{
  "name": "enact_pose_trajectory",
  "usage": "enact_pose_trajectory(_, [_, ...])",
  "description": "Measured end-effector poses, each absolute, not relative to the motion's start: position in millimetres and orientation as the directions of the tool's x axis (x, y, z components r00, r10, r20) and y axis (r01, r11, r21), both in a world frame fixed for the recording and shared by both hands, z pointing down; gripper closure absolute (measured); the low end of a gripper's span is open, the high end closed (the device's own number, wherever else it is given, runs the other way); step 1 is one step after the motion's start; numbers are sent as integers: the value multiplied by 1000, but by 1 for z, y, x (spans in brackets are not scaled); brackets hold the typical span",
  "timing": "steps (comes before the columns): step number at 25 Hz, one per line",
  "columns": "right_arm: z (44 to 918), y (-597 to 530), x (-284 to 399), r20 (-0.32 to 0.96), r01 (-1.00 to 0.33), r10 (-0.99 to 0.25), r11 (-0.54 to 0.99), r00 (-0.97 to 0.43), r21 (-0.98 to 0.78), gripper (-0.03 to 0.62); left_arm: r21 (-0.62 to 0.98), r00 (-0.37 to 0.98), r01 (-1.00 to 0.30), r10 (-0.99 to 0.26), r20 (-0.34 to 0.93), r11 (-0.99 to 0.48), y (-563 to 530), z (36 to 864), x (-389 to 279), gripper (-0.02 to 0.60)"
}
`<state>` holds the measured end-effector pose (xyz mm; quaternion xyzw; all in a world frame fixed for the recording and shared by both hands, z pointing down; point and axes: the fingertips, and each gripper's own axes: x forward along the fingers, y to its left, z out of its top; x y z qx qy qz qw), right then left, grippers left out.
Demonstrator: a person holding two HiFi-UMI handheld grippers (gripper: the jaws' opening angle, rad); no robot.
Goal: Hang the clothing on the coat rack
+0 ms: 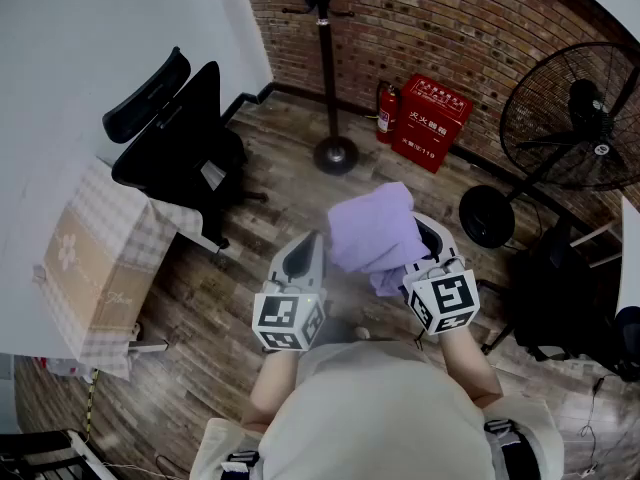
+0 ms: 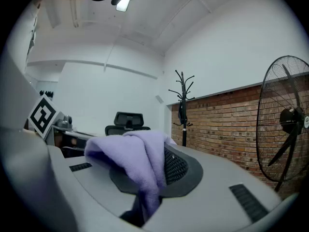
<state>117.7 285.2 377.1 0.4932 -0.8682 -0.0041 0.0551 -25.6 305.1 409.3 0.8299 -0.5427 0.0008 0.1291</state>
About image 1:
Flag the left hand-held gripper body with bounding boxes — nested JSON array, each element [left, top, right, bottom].
[[251, 267, 330, 354]]

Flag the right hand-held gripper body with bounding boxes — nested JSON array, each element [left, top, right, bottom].
[[401, 256, 482, 338]]

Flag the purple clothes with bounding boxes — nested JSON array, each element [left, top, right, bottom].
[[327, 181, 434, 298]]

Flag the black coat stand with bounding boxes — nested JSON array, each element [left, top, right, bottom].
[[281, 0, 360, 177]]

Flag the person's right forearm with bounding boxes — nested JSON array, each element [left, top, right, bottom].
[[438, 328, 504, 410]]

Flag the person's left forearm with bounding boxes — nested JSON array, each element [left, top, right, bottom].
[[241, 350, 301, 434]]

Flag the black floor fan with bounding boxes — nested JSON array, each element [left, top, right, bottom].
[[458, 41, 640, 250]]

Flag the black backpack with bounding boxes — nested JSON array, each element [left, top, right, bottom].
[[509, 225, 609, 364]]

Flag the red fire extinguisher box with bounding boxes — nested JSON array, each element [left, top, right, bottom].
[[390, 73, 474, 174]]

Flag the white table leg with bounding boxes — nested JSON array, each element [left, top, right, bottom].
[[127, 320, 170, 355]]

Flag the red fire extinguisher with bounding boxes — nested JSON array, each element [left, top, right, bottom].
[[374, 80, 403, 145]]

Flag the person's cream shirt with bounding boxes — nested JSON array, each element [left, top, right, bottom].
[[189, 340, 565, 480]]

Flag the black office chair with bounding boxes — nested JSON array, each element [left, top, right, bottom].
[[102, 46, 269, 252]]

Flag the cardboard box with checkered cloth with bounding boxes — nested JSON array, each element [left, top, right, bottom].
[[33, 160, 204, 382]]

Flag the white desk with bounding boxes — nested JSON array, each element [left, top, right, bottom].
[[569, 195, 640, 319]]

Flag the dark blue chair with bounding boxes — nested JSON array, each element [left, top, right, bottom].
[[613, 305, 640, 382]]

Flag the black metal rack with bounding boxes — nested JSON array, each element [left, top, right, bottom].
[[0, 428, 119, 480]]

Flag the gray black shoulder strap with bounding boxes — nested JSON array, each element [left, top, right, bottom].
[[483, 417, 542, 480], [219, 449, 261, 475]]

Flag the thin floor cable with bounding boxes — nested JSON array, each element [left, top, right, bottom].
[[579, 372, 640, 474]]

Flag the yellow black cable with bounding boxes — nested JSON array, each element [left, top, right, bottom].
[[82, 367, 100, 442]]

